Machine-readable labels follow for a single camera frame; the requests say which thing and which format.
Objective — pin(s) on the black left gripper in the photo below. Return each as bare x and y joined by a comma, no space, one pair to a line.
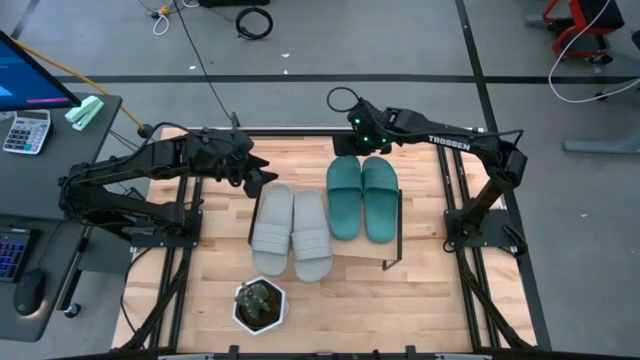
235,155

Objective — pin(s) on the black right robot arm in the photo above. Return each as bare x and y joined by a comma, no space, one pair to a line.
495,150

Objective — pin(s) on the dark grey desk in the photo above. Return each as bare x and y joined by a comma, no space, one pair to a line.
40,180

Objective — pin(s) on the black floor box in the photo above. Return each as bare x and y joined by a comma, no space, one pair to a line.
235,2

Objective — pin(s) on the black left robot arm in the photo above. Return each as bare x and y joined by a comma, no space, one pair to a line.
125,165

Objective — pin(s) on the small green cactus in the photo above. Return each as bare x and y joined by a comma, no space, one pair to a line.
252,300

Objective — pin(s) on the white desk calculator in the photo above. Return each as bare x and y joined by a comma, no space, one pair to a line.
25,135

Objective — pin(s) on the wooden shelf with black legs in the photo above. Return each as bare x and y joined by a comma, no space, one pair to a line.
360,250

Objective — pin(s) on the mint green stapler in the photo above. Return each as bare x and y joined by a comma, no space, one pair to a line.
85,112

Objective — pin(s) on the green rubber slide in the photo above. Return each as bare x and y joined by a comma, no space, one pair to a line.
344,200
381,205

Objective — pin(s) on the black frame clamp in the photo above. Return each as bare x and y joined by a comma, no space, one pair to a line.
233,351
235,122
411,351

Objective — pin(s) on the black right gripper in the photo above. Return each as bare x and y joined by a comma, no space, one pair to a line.
372,127

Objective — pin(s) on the black aluminium table frame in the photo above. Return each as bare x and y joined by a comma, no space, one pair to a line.
300,133

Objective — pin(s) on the black computer mouse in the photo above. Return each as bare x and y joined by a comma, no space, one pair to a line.
30,292

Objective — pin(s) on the grey table foot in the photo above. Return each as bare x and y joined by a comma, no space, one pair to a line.
600,146

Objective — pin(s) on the backlit black keyboard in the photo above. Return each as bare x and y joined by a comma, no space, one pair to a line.
12,255

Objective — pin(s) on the computer monitor with blue screen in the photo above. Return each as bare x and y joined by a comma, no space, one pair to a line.
25,75

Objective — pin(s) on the grey rubber slide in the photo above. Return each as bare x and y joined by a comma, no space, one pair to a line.
311,240
272,230

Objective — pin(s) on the black desk caster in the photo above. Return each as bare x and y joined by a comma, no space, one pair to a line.
72,310

